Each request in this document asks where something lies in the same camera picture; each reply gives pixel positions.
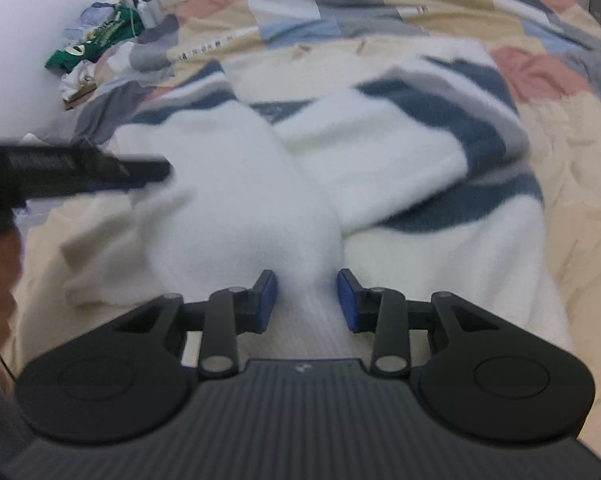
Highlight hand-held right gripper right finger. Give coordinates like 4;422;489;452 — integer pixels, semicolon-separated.
336;267;501;378

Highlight wooden nightstand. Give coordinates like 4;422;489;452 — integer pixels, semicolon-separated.
63;79;98;111

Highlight pile of loose clothes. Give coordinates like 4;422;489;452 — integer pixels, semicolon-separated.
60;0;168;108

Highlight white fleece garment blue stripes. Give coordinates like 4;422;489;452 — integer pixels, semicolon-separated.
63;40;573;361

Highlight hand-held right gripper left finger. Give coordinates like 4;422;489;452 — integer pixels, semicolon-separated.
113;269;280;380

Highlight white spray bottle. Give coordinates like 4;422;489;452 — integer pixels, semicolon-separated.
135;0;162;28

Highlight patchwork duvet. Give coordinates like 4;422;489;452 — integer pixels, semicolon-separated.
0;0;601;461

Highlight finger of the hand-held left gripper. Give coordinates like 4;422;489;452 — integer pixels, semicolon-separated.
100;156;174;193

